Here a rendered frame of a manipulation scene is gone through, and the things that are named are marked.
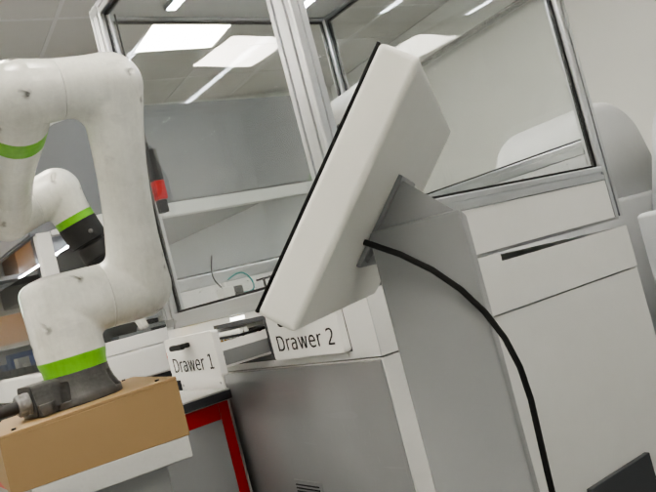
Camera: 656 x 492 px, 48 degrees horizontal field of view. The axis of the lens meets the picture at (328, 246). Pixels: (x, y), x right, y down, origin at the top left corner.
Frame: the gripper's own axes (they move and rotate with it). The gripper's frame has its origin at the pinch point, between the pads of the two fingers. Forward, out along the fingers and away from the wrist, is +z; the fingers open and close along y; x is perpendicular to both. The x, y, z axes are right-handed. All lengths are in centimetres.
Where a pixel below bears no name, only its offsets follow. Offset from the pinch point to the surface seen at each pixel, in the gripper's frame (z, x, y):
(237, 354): 19.9, 12.8, -10.9
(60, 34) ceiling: -139, -252, -147
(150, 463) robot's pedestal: 19, 40, 27
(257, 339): 19.9, 12.6, -17.6
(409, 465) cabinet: 49, 54, -10
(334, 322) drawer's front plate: 20, 45, -19
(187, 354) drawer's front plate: 15.4, -1.4, -6.1
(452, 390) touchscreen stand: 19, 103, 9
